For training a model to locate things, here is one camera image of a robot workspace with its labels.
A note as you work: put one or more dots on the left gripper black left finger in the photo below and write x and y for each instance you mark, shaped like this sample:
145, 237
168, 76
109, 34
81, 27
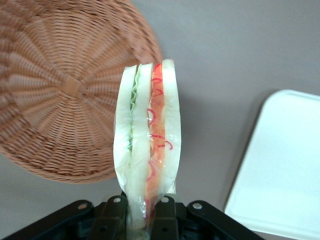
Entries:
110, 220

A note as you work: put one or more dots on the round brown wicker basket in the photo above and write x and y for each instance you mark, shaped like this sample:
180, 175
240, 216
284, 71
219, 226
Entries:
62, 87

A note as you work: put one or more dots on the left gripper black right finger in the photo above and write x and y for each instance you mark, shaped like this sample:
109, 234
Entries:
167, 220

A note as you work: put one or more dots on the beige plastic tray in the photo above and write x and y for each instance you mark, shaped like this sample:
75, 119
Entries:
280, 162

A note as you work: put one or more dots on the triangle sandwich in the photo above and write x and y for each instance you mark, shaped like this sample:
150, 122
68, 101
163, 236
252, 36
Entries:
142, 125

